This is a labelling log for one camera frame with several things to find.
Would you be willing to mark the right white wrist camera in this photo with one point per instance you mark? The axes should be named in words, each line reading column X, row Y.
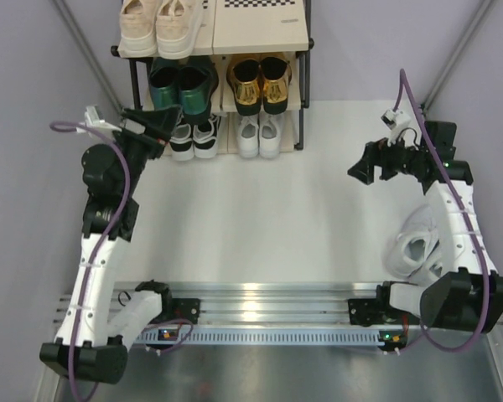
column 396, row 121

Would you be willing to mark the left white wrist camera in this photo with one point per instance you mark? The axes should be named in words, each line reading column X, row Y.
column 94, row 119

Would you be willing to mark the perforated grey cable duct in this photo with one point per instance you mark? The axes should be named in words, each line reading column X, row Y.
column 282, row 336

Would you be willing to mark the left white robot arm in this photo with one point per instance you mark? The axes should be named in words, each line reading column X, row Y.
column 91, row 344

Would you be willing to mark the black white sneaker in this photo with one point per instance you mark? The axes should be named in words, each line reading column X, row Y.
column 181, row 143
column 205, row 138

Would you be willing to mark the white chunky sneaker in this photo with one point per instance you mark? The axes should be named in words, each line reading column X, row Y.
column 430, row 271
column 414, row 244

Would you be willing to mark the beige sneaker one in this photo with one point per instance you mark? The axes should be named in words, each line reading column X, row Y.
column 177, row 25
column 137, row 25

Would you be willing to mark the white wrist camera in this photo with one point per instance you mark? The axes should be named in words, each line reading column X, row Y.
column 396, row 121
column 94, row 119

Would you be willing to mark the green pointed shoe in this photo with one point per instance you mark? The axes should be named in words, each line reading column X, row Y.
column 163, row 83
column 197, row 81

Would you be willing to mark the gold loafer one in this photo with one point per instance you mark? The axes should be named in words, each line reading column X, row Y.
column 276, row 78
column 243, row 77

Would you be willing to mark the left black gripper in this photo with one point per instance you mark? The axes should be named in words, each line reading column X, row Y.
column 158, row 126

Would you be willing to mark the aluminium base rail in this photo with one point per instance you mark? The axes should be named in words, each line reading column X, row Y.
column 274, row 305

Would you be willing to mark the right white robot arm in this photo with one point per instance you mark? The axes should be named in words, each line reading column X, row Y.
column 444, row 275

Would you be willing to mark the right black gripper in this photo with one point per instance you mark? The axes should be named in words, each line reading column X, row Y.
column 376, row 154

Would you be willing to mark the beige black-framed shoe shelf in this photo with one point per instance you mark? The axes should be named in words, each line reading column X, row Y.
column 248, row 27

